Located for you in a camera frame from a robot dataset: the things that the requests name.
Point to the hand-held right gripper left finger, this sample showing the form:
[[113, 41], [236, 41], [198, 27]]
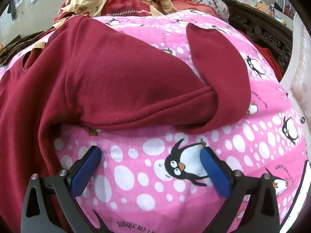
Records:
[[87, 166]]

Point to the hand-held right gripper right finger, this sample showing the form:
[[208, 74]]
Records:
[[216, 172]]

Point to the maroon sweater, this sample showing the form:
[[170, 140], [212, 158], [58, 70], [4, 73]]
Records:
[[121, 77]]

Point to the pink penguin printed blanket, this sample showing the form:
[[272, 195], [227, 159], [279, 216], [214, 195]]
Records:
[[267, 89]]

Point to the brown textured cloth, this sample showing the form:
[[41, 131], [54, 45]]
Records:
[[19, 47]]

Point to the dark carved wooden headboard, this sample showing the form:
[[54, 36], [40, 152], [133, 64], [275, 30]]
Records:
[[257, 29]]

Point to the dark comb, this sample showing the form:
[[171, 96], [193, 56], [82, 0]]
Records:
[[124, 11]]

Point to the orange floral quilt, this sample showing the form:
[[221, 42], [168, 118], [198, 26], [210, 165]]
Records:
[[85, 2]]

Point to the coral red cloth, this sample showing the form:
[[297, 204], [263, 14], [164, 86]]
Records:
[[192, 3]]

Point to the plastic bottle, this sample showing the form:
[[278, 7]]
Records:
[[272, 11]]

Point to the green plastic bag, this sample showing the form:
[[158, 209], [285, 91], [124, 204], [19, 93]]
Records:
[[251, 0]]

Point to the white upholstered bed frame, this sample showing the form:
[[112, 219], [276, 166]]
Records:
[[301, 82]]

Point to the dark wall-hung item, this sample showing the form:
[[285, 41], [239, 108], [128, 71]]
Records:
[[11, 9]]

